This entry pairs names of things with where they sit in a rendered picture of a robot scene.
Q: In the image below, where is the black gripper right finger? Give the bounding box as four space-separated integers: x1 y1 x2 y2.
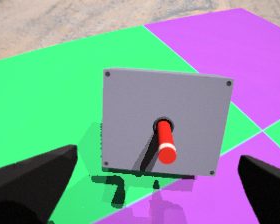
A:
237 154 280 224

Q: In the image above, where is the red peg with white band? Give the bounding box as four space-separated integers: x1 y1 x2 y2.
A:
157 120 177 164

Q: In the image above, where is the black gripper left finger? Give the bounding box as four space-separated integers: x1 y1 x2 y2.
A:
0 143 78 224

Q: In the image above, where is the grey sloped panel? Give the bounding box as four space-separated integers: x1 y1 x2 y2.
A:
101 66 235 177

